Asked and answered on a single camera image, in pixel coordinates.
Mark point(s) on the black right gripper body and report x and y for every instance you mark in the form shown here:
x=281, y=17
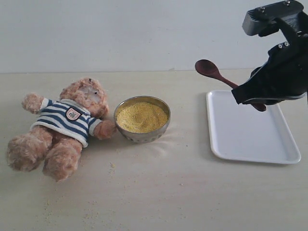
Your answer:
x=293, y=52

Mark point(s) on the tan teddy bear striped sweater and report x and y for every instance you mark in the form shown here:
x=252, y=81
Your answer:
x=61, y=130

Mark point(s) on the steel bowl of yellow millet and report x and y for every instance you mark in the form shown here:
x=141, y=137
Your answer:
x=142, y=119

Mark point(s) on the white rectangular plastic tray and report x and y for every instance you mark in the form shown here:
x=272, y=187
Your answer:
x=242, y=133

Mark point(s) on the dark red wooden spoon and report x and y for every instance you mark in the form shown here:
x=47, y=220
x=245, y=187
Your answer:
x=208, y=69

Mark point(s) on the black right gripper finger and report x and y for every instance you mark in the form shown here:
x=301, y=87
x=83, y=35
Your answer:
x=262, y=89
x=272, y=101

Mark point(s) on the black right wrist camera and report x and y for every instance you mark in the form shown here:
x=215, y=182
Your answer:
x=269, y=19

